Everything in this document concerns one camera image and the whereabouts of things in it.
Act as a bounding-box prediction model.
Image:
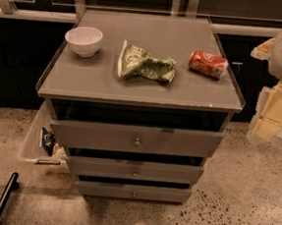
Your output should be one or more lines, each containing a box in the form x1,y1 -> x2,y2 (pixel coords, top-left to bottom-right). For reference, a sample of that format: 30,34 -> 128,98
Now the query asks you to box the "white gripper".
247,81 -> 282,142

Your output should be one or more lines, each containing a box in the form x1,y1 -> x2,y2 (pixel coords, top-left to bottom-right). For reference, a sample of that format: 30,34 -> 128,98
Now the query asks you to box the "grey bottom drawer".
77,181 -> 192,203

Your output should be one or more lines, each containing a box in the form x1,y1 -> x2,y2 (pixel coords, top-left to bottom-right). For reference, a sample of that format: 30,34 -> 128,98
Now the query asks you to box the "grey drawer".
50,120 -> 223,157
66,156 -> 204,184
77,181 -> 192,203

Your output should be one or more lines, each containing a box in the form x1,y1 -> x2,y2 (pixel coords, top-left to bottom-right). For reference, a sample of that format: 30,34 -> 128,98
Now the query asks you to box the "grey top drawer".
50,120 -> 223,157

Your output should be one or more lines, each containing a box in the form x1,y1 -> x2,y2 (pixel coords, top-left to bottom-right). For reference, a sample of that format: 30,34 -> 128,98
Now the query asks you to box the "grey drawer cabinet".
37,11 -> 245,190

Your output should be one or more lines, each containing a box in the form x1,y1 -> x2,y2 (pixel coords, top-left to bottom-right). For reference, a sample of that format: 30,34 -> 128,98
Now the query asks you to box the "grey middle drawer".
66,156 -> 204,184

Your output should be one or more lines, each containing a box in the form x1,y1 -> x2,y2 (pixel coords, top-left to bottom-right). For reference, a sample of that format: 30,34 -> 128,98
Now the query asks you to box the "red soda can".
189,50 -> 228,80

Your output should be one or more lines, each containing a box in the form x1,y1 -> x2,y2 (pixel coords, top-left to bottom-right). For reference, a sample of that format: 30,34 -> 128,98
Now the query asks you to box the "green crumpled chip bag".
117,40 -> 176,83

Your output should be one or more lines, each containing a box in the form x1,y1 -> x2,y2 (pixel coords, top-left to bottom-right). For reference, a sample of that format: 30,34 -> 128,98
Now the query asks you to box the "white bowl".
65,27 -> 103,58

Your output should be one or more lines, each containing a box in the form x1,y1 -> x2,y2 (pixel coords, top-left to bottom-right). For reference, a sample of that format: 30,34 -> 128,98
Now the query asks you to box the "dark snack package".
40,128 -> 56,156

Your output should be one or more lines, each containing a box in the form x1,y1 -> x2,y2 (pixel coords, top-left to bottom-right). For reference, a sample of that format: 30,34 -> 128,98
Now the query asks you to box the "clear plastic bin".
18,102 -> 69,173

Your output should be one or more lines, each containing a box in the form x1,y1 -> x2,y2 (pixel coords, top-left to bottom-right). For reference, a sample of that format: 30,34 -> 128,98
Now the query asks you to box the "metal railing frame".
0,0 -> 282,37

